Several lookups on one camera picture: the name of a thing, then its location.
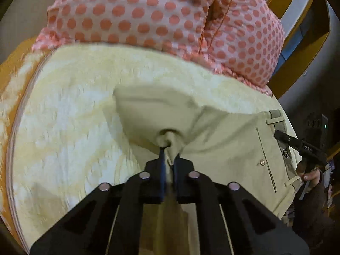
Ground cream fluffy blanket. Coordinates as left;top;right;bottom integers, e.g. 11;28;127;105
5;44;291;248

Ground person's right hand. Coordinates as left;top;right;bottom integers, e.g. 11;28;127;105
296;161;322;190

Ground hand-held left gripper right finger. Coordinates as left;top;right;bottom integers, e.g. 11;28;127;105
171;156;310;255

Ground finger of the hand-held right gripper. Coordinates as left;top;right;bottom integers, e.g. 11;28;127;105
274;130;303;150

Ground orange bed sheet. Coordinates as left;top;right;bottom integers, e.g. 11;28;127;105
0;37;54;246

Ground yellow wooden bed frame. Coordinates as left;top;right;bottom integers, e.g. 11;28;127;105
268;0;331;68

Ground beige khaki pants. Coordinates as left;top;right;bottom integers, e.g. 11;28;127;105
113;86;303;255

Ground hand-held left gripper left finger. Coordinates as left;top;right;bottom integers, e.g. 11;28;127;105
30;148;170;255

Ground pink polka dot pillow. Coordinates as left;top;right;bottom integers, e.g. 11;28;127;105
32;0;286;95

